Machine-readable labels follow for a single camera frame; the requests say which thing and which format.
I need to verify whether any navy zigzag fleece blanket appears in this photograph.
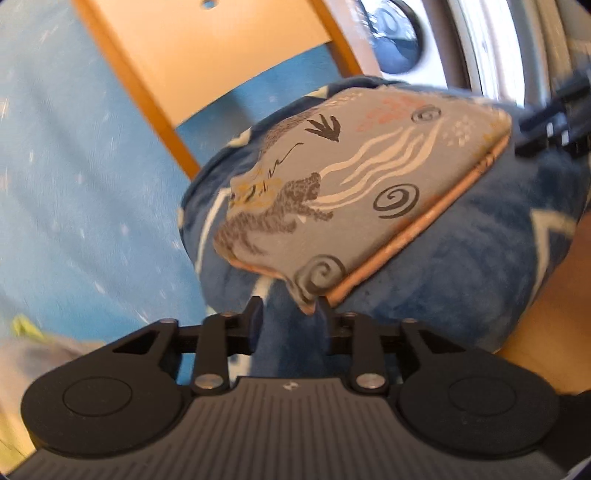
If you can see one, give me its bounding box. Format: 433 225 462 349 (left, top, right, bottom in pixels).
177 76 590 377

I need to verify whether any blue patterned pajama garment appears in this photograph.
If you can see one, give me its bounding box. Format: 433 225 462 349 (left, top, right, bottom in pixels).
212 86 513 312

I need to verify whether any white washing machine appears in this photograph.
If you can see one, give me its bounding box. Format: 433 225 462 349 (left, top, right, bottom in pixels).
356 0 485 94

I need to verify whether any person right hand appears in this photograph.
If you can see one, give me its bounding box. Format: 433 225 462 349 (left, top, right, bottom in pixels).
499 216 591 393

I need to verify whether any peach folded garment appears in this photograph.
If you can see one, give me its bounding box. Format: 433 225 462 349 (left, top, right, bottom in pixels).
227 133 513 308

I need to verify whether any wooden chair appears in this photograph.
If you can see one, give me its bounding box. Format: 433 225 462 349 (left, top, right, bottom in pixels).
73 0 380 178

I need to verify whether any blue star curtain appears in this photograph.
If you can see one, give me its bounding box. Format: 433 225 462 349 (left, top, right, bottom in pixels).
0 0 343 345

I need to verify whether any plaid checkered bed sheet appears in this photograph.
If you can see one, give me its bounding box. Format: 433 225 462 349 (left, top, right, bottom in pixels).
1 315 104 473

